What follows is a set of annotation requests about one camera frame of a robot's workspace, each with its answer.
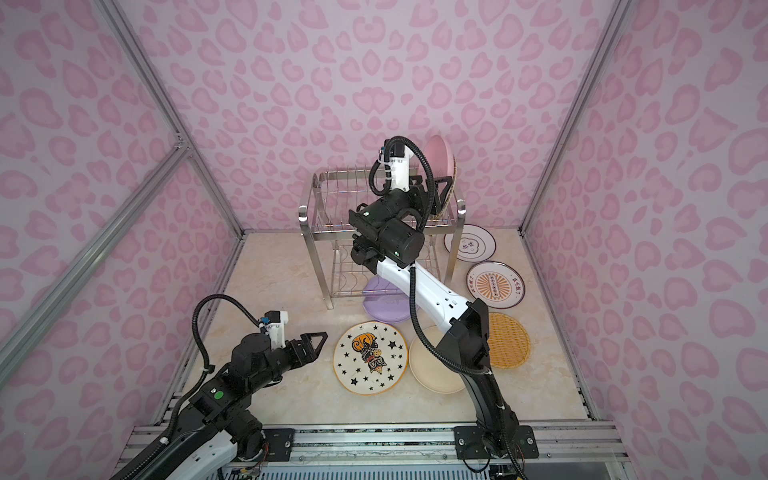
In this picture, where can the yellow woven plate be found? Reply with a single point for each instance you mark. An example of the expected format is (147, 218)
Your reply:
(445, 182)

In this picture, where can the purple shell-shaped plate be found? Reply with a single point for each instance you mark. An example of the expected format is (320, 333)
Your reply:
(384, 302)

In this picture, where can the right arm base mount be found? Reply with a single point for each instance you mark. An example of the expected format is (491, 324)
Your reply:
(474, 443)

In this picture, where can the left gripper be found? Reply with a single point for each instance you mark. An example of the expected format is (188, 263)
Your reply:
(311, 352)

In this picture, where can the steel two-tier dish rack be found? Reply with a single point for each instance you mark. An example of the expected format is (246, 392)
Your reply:
(323, 219)

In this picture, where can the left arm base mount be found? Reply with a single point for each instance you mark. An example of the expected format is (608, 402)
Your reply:
(254, 443)

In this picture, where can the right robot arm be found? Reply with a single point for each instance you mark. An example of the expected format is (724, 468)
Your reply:
(389, 236)

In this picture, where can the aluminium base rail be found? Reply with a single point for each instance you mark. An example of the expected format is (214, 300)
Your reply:
(569, 449)

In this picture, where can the white star cartoon plate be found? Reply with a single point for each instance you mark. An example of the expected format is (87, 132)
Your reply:
(370, 358)

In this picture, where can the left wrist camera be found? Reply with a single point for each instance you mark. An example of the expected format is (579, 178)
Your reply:
(273, 324)

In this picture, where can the white plate black rim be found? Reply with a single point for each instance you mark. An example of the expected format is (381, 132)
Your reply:
(476, 244)

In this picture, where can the orange woven plate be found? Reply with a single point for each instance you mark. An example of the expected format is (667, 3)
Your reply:
(509, 342)

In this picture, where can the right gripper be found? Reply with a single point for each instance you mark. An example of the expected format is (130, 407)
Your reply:
(434, 209)

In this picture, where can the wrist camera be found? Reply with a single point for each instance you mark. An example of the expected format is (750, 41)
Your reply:
(396, 170)
(273, 324)

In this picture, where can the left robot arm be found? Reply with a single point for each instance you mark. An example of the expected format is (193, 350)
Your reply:
(216, 427)

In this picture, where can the white plate orange sunburst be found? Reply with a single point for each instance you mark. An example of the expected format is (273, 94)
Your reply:
(497, 284)

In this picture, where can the cream plain plate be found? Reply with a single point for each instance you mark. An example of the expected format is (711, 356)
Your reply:
(430, 372)

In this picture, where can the pink bear plate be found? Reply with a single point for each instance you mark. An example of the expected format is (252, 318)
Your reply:
(440, 157)

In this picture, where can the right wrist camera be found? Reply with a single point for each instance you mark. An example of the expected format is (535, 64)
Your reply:
(396, 170)

